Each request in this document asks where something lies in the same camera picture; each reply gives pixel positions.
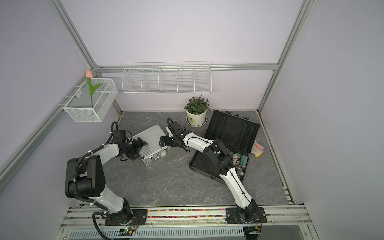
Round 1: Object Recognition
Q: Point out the green potted plant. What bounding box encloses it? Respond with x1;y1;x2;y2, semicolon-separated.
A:
184;96;212;115

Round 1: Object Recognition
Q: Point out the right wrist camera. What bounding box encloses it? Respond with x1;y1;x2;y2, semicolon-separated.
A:
166;127;175;138

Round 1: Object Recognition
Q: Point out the silver aluminium poker case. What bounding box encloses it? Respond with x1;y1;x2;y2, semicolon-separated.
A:
133;125;171;165

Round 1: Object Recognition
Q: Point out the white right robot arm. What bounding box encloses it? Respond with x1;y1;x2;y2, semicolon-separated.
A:
159;118;262;223

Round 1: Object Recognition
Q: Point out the black poker set case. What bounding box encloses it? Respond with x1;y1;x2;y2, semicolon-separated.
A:
189;110;260;182

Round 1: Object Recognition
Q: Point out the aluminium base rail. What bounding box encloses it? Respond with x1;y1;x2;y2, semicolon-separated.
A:
60;205;313;229

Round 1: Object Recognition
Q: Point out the white cotton work glove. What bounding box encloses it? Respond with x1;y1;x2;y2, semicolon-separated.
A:
251;146;264;158

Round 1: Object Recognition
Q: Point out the white pot saucer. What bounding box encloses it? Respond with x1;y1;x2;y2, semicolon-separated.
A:
185;116;208;128

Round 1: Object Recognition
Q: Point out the artificial pink tulip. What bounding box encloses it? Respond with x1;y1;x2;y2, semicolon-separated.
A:
86;70;101;108

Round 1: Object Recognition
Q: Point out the green poker chip row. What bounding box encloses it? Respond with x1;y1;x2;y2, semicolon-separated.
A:
238;155;249;172

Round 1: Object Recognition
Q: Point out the white mesh wall basket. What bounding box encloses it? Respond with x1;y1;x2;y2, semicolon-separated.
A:
63;78;118;123

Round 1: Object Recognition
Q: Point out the white wire wall shelf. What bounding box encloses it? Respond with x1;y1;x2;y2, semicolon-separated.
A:
122;62;213;95

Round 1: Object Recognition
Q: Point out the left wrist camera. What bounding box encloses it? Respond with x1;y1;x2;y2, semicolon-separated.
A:
111;130;128;144

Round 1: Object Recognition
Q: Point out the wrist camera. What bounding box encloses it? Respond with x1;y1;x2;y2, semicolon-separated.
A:
166;127;175;138
111;130;128;144

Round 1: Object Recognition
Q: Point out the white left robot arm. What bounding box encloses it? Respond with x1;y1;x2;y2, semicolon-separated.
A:
65;122;148;225

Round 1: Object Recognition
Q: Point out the white vented cable duct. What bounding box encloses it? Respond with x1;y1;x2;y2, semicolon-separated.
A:
67;226;245;240

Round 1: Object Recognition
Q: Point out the purple pink garden trowel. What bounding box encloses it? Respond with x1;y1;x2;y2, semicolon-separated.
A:
254;142;265;151

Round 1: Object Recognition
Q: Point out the mixed poker chip row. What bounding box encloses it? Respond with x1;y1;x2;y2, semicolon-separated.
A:
233;153;242;168

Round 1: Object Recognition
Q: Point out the white plant pot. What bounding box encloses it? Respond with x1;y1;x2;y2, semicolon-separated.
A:
186;111;207;127

